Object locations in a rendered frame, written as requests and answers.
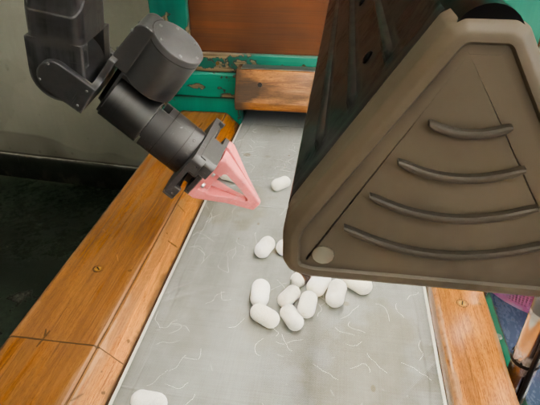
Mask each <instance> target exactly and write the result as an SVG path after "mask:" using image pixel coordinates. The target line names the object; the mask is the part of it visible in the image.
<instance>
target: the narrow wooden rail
mask: <svg viewBox="0 0 540 405"><path fill-rule="evenodd" d="M426 291H427V299H428V304H429V309H430V313H431V318H432V326H433V330H434V334H435V340H436V348H437V352H438V357H439V361H440V369H441V374H442V379H443V383H444V391H445V396H446V400H447V405H520V404H519V402H518V398H517V396H516V393H515V390H514V388H513V384H512V382H511V379H510V376H509V372H508V369H507V366H506V363H505V358H504V354H503V352H502V349H501V344H500V342H499V339H498V336H497V332H496V329H495V326H494V324H493V319H492V317H491V314H490V311H489V307H488V305H487V301H486V299H485V295H484V292H477V291H468V290H459V289H450V288H433V287H426Z"/></svg>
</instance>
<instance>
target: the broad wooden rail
mask: <svg viewBox="0 0 540 405"><path fill-rule="evenodd" d="M181 114H183V115H184V116H185V117H187V118H188V119H189V120H190V121H192V122H193V123H194V124H195V125H197V126H198V127H199V128H200V129H202V130H203V132H204V131H205V130H206V129H207V128H208V126H209V125H210V124H211V123H212V122H213V121H214V119H215V118H216V117H217V118H218V119H220V120H221V121H222V122H223V123H224V124H225V126H224V127H223V128H222V129H221V130H220V132H219V135H218V136H217V137H216V140H217V141H219V142H220V143H221V142H222V141H223V139H224V138H227V139H228V140H229V141H230V142H232V141H233V139H234V137H235V135H236V133H237V131H238V128H239V124H238V123H237V122H236V121H235V120H234V119H233V118H232V117H231V116H230V115H229V114H228V113H225V112H201V111H186V110H182V111H181ZM173 173H174V172H173V171H172V170H170V169H169V168H168V167H167V166H165V165H164V164H163V163H161V162H160V161H159V160H157V159H156V158H155V157H154V156H153V155H151V154H150V153H149V154H148V155H147V157H146V158H145V160H144V161H143V162H142V163H141V164H140V165H139V167H138V168H137V170H136V171H135V172H134V174H133V175H132V177H131V178H130V179H129V180H128V181H127V182H126V184H125V185H124V187H123V188H122V189H121V191H120V192H119V194H118V195H117V196H116V197H115V198H114V200H113V201H112V202H111V204H110V205H109V206H108V208H107V209H106V211H105V212H104V213H103V214H102V216H101V217H100V218H99V219H98V221H97V222H96V224H95V225H94V226H93V227H92V229H91V230H90V232H89V233H88V234H87V235H86V236H85V238H84V239H83V241H82V242H81V243H80V245H79V246H78V247H77V249H76V250H75V251H74V252H73V253H72V255H71V256H70V258H69V259H68V260H67V262H66V263H65V264H64V266H63V267H62V268H61V269H60V270H59V272H58V273H57V275H56V276H55V277H54V279H53V280H52V281H51V283H50V284H49V285H48V286H47V288H46V289H45V290H44V292H43V293H42V294H41V296H40V297H39V299H38V300H37V301H36V302H35V303H34V305H33V306H32V307H31V309H30V310H29V311H28V313H27V314H26V316H25V317H24V318H23V319H22V320H21V322H20V323H19V324H18V326H17V327H16V328H15V330H14V331H13V333H12V334H11V335H10V336H9V337H8V339H7V340H6V341H5V343H4V344H3V345H2V347H1V348H0V405H108V404H109V402H110V400H111V398H112V396H113V393H114V391H115V390H116V388H117V385H118V383H119V381H120V379H121V376H122V375H123V373H124V371H125V368H126V366H127V364H128V362H129V359H130V358H131V355H132V353H133V351H134V349H135V347H136V345H137V343H138V340H139V338H140V336H141V334H142V332H143V330H144V328H145V325H146V323H147V321H148V320H149V317H150V315H151V313H152V311H153V308H154V306H155V305H156V303H157V301H158V298H159V296H160V294H161V292H162V290H163V288H164V286H165V283H166V281H167V279H168V277H169V275H170V273H171V270H172V268H173V266H174V264H175V262H176V260H177V258H178V255H179V253H180V251H181V250H182V247H183V245H184V243H185V241H186V238H187V236H188V235H189V233H190V230H191V228H192V226H193V224H194V221H195V220H196V218H197V216H198V213H199V211H200V209H201V207H202V205H203V203H204V199H198V198H192V197H190V196H189V195H188V194H187V193H186V192H184V189H185V187H186V185H187V183H188V182H186V181H185V180H184V181H183V183H182V185H181V190H180V191H179V192H178V193H177V194H176V196H175V197H174V198H173V199H171V198H169V197H168V196H167V195H165V194H164V193H162V191H163V190H164V188H165V186H166V184H167V182H168V181H169V180H170V178H171V176H172V175H173Z"/></svg>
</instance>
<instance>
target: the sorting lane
mask: <svg viewBox="0 0 540 405"><path fill-rule="evenodd" d="M303 129H304V128H297V127H283V126H269V125H242V124H240V126H239V128H238V131H237V133H236V135H235V137H234V139H233V141H232V143H233V144H234V145H235V147H236V149H237V152H238V154H239V157H240V159H241V161H242V163H243V166H244V168H245V170H246V172H247V175H248V177H249V179H250V181H251V183H252V185H253V186H254V188H255V190H256V193H257V194H258V196H259V198H260V205H259V206H258V207H257V208H255V209H254V210H250V209H247V208H244V207H238V206H235V205H232V204H229V203H225V202H215V201H209V200H204V203H203V205H202V207H201V209H200V211H199V213H198V216H197V218H196V220H195V221H194V224H193V226H192V228H191V230H190V233H189V235H188V236H187V238H186V241H185V243H184V245H183V247H182V250H181V251H180V253H179V255H178V258H177V260H176V262H175V264H174V266H173V268H172V270H171V273H170V275H169V277H168V279H167V281H166V283H165V286H164V288H163V290H162V292H161V294H160V296H159V298H158V299H157V303H156V305H155V306H154V308H153V311H152V313H151V315H150V317H149V320H148V321H147V323H146V325H145V328H144V330H143V332H142V334H141V336H140V338H139V340H138V343H137V345H136V347H135V349H134V351H133V353H132V355H131V358H130V359H129V362H128V364H127V366H126V368H125V371H124V373H123V375H122V376H121V379H120V381H119V383H118V385H117V388H116V390H115V391H114V393H113V395H112V398H111V400H110V402H109V404H108V405H131V404H130V399H131V397H132V395H133V393H134V392H136V391H138V390H147V391H156V392H160V393H162V394H163V395H164V396H165V397H166V398H167V402H168V403H167V405H447V400H446V396H445V391H444V383H443V379H442V374H441V369H440V361H439V357H438V352H437V348H436V340H435V334H434V330H433V326H432V318H431V313H430V309H429V304H428V295H427V291H426V287H424V286H415V285H406V284H390V283H381V282H372V281H371V282H372V285H373V287H372V290H371V292H370V293H368V294H366V295H359V294H357V293H356V292H355V291H353V290H351V289H350V288H347V290H346V295H345V300H344V303H343V305H342V306H340V307H338V308H332V307H330V306H329V305H328V304H327V303H326V300H325V295H326V293H327V290H328V288H327V289H326V290H325V293H324V294H323V295H322V296H320V297H318V298H317V306H316V309H315V314H314V315H313V316H312V317H310V318H303V319H304V325H303V327H302V328H301V329H300V330H298V331H292V330H290V329H289V328H288V326H287V325H286V324H285V322H284V321H283V319H282V318H281V316H280V309H281V308H282V307H281V306H279V304H278V301H277V297H278V296H279V295H280V293H282V292H283V291H284V290H285V289H286V288H287V287H288V286H289V285H292V284H291V281H290V278H291V276H292V274H293V273H294V271H293V270H291V269H290V268H289V267H288V265H287V264H286V263H285V262H284V258H283V256H281V255H280V254H279V253H278V252H277V251H276V245H277V243H278V242H279V241H280V240H281V239H283V229H284V221H285V217H286V213H287V209H288V201H289V197H290V193H291V189H292V184H293V178H294V174H295V169H296V165H297V158H298V154H299V149H300V145H301V138H302V133H303ZM282 176H287V177H289V178H290V181H291V183H290V186H289V187H287V188H284V189H282V190H279V191H275V190H273V189H272V187H271V184H272V181H273V180H274V179H277V178H280V177H282ZM265 236H271V237H272V238H273V239H274V240H275V247H274V248H273V250H272V251H271V252H270V254H269V255H268V256H267V257H266V258H259V257H258V256H256V254H255V252H254V250H255V246H256V245H257V244H258V243H259V242H260V241H261V239H262V238H264V237H265ZM258 279H264V280H266V281H267V282H268V283H269V285H270V293H269V301H268V303H267V304H266V306H268V307H269V308H271V309H273V310H275V311H276V312H277V313H278V314H279V317H280V321H279V324H278V325H277V326H276V327H275V328H272V329H269V328H266V327H264V326H263V325H261V324H260V323H258V322H256V321H254V320H253V319H252V318H251V315H250V310H251V307H252V306H253V304H252V303H251V301H250V295H251V290H252V284H253V282H254V281H255V280H258Z"/></svg>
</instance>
